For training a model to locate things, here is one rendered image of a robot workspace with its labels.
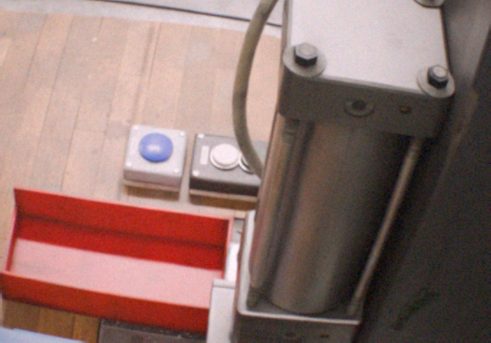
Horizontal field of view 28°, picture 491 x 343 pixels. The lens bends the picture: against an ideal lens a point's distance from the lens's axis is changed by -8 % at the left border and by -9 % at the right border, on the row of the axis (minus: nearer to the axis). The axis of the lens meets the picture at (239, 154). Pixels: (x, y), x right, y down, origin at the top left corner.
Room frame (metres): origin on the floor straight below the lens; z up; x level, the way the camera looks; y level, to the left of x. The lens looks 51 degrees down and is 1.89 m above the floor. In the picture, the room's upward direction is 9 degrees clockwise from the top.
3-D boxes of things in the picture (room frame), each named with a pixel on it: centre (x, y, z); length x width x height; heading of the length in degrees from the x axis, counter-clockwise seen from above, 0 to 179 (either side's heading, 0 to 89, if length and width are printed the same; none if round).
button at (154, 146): (0.76, 0.09, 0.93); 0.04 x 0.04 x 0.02
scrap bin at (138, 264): (0.60, 0.12, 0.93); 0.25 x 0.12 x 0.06; 93
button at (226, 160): (0.76, 0.02, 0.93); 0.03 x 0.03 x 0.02
